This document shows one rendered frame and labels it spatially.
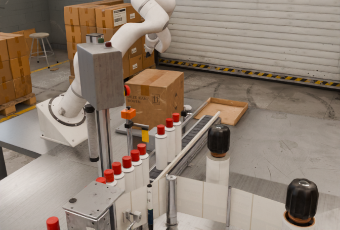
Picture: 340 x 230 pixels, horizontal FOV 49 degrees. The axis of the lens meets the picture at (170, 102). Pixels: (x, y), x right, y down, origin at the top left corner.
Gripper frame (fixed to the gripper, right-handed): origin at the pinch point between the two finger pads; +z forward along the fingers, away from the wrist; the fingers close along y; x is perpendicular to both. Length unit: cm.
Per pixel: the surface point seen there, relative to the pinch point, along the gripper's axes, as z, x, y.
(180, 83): -34.1, 27.2, 20.1
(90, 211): -148, 18, 84
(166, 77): -41, 19, 22
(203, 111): -13, 48, 27
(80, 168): -67, 0, 84
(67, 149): -50, -12, 80
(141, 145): -105, 22, 63
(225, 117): -22, 61, 25
